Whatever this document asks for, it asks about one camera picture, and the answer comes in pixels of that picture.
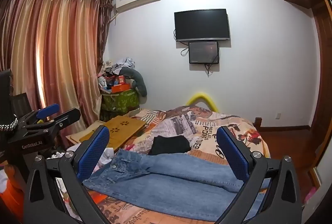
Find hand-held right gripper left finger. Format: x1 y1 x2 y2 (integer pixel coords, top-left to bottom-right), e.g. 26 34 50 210
23 125 115 224

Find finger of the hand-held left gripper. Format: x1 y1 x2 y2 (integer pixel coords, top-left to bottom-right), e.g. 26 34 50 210
24 108 81 136
19 104 60 126

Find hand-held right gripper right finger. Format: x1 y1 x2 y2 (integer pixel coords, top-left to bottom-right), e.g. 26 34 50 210
216 125 303 224

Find blue denim pants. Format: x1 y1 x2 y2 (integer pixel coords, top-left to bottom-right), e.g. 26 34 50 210
82 149 270 222

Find white crumpled cloth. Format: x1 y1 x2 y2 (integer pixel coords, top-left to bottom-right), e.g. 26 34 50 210
97 148 115 170

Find dark chair back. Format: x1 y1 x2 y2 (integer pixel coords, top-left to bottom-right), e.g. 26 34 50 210
13 93 29 117

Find wooden lap desk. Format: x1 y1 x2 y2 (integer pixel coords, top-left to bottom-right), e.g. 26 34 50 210
79 115 147 150

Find green patterned storage box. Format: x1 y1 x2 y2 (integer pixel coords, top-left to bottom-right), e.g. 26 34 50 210
101 88 140 121

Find printed blanket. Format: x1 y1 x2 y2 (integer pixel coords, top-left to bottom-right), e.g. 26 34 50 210
65 106 271 224

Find orange box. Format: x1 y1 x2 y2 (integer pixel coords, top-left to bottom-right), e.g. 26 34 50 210
111 83 132 93

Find black folded cloth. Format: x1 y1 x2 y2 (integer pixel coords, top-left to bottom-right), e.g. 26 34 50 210
148 135 191 155

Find pink striped curtain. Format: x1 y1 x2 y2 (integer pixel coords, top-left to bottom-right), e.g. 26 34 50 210
0 0 115 147

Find yellow foam tube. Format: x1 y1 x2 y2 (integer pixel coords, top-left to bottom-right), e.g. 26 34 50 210
186 92 220 112

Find pile of clothes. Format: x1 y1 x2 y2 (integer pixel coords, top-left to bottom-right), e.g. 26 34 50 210
98 57 137 89

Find grey plush pillow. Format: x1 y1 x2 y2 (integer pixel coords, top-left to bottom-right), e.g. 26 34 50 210
118 67 147 97

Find black monitor cable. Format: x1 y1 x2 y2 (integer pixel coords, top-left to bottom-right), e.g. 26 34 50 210
204 62 220 77

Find small black wall monitor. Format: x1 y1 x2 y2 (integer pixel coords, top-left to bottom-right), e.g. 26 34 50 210
188 41 220 64

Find black wall television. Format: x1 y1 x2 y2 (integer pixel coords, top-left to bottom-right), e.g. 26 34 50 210
174 9 231 42

